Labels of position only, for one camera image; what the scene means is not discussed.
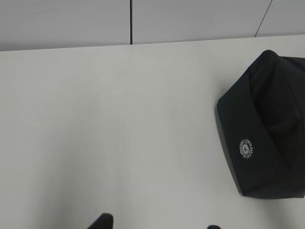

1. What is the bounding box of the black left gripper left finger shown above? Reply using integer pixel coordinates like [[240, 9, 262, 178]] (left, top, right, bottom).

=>
[[88, 213, 113, 229]]

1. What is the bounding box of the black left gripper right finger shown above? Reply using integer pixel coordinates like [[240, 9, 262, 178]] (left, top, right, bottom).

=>
[[207, 225, 221, 229]]

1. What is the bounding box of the dark blue lunch bag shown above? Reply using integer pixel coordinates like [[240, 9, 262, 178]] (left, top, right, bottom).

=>
[[216, 50, 305, 199]]

